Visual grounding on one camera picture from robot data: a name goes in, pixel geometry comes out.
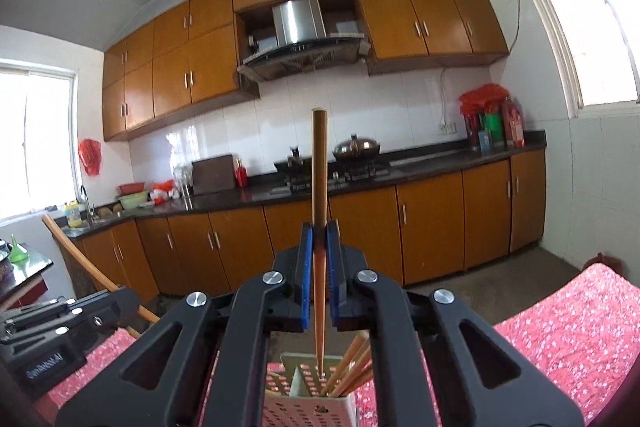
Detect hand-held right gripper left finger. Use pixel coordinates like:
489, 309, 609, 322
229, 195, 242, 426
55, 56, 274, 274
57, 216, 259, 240
55, 221, 314, 427

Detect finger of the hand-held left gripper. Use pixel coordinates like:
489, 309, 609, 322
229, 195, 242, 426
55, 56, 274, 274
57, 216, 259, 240
0, 286, 141, 349

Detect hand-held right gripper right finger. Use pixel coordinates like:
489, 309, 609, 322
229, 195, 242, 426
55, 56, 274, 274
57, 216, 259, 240
325, 220, 585, 427

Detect bamboo chopstick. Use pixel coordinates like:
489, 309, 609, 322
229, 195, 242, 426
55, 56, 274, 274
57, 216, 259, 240
324, 333, 370, 392
310, 108, 331, 372
337, 356, 374, 397
345, 368, 374, 398
331, 345, 372, 396

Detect grey perforated utensil holder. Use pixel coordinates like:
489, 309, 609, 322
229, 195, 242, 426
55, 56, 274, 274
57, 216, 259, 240
262, 352, 359, 427

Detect chopsticks in holder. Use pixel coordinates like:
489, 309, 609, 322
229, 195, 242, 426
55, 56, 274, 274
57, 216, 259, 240
42, 214, 162, 341

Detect black side table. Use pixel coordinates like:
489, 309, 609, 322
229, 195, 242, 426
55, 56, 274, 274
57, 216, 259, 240
0, 236, 55, 309

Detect gas stove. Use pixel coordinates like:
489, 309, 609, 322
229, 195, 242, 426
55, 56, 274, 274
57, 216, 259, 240
269, 158, 394, 196

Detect brown lower kitchen cabinets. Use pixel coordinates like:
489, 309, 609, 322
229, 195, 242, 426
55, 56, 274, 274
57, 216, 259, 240
55, 148, 547, 304

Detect brown kitchen cabinets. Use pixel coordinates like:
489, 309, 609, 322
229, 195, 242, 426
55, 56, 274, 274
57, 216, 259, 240
55, 148, 547, 304
101, 0, 510, 142

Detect steel faucet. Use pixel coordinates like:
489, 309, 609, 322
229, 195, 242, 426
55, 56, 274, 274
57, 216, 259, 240
79, 185, 96, 221

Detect green basin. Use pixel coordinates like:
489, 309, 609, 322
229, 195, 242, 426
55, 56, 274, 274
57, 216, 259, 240
117, 191, 151, 210

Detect orange bag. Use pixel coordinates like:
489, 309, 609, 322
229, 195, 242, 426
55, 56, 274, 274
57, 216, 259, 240
152, 180, 177, 204

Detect black wok with lid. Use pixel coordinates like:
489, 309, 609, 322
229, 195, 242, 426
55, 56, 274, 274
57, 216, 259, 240
332, 134, 382, 160

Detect brown cutting board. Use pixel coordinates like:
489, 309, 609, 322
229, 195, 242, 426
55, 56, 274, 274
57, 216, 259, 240
192, 155, 236, 196

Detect dark kitchen countertop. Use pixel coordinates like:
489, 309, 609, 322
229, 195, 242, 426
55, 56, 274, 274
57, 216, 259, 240
60, 142, 547, 234

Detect hanging red plastic bag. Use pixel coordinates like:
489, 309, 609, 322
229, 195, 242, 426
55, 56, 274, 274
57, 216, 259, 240
78, 138, 103, 178

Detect small window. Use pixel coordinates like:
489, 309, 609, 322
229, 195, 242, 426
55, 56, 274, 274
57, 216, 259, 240
0, 58, 82, 224

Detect dark jar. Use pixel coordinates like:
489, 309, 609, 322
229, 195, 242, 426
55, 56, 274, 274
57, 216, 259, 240
462, 111, 484, 151

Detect green container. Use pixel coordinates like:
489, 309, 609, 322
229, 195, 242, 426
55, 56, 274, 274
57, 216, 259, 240
482, 111, 504, 144

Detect red floral tablecloth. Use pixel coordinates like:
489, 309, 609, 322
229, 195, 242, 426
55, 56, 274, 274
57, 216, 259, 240
35, 263, 640, 427

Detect red plastic bag over bottles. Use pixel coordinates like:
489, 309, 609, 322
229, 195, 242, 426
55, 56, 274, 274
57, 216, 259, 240
458, 83, 509, 114

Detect steel range hood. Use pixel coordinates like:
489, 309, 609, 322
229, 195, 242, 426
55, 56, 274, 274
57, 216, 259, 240
235, 0, 371, 82

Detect dark red cloth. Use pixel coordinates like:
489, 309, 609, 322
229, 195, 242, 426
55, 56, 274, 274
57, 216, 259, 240
581, 251, 624, 276

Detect brown upper kitchen cabinets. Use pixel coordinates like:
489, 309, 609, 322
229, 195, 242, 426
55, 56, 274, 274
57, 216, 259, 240
101, 0, 510, 142

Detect large bright window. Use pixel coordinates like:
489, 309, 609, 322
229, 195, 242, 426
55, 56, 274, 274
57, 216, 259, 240
504, 0, 640, 112

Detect black wok with handle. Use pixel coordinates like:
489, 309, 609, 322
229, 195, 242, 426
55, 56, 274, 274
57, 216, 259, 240
287, 145, 314, 168

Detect white power cable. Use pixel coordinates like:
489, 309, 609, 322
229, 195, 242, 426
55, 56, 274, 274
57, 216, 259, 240
439, 66, 451, 125

